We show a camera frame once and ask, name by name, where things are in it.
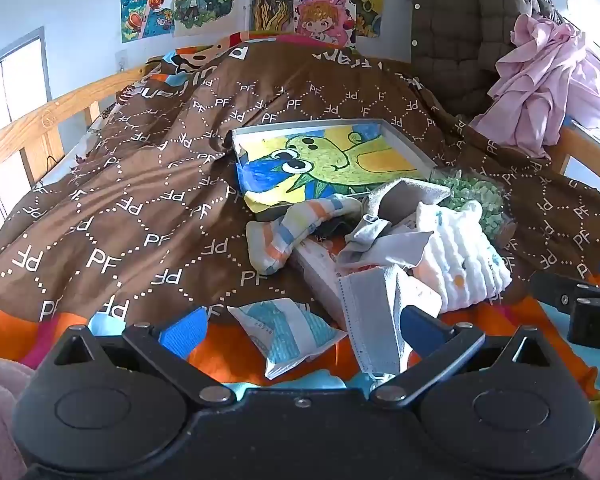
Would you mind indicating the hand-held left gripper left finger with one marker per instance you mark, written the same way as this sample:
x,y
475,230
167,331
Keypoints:
x,y
184,334

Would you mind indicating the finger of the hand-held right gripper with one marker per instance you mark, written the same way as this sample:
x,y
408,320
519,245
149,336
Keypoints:
x,y
560,292

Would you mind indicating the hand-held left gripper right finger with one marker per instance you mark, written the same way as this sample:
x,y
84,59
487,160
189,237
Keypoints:
x,y
422,330

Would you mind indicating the grey face mask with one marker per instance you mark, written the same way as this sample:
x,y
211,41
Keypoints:
x,y
370,320

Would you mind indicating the white fluffy towel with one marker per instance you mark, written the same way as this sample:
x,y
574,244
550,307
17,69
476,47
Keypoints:
x,y
460,260

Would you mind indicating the light grey cloth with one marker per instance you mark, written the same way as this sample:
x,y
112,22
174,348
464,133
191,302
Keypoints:
x,y
390,247

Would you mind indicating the teal white tissue packet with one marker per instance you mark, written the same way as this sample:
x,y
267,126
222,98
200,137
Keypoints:
x,y
285,335

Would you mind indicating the striped pastel sock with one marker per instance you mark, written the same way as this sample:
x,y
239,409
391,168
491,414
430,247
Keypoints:
x,y
275,240

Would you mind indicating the grey metal tray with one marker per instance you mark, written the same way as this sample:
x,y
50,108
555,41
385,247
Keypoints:
x,y
310,124

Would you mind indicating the bag of green beads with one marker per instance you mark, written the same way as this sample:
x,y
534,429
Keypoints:
x,y
485,210

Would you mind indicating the orange white carton box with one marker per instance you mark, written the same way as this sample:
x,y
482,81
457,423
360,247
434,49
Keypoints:
x,y
315,270

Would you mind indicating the brown printed blanket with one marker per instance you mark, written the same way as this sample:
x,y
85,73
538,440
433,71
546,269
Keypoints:
x,y
130,185

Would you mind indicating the pink fleece clothing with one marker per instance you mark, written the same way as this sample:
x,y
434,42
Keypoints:
x,y
0,410

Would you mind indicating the pink garment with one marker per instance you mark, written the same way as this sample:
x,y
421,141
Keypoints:
x,y
545,85

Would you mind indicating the white printed bed sheet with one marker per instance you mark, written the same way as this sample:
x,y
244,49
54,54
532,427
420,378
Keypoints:
x,y
85,145

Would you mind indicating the white air conditioner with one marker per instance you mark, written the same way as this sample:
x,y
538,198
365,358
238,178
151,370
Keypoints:
x,y
587,15

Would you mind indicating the brown quilted jacket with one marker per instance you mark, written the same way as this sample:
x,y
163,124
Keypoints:
x,y
460,25

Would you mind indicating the window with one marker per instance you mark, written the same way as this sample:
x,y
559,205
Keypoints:
x,y
10,85

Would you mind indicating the orange pink pillow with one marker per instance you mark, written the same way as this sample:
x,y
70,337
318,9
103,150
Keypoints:
x,y
290,40

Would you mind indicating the pink title cartoon poster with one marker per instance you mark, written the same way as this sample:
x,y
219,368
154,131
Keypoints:
x,y
325,15

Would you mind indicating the red-haired girl blue poster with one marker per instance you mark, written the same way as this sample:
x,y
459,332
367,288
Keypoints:
x,y
147,0

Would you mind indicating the wooden bed frame post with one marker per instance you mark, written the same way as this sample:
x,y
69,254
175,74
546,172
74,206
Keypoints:
x,y
580,147

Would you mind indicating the wooden bed rail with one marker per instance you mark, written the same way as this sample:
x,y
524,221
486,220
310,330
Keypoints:
x,y
25,130

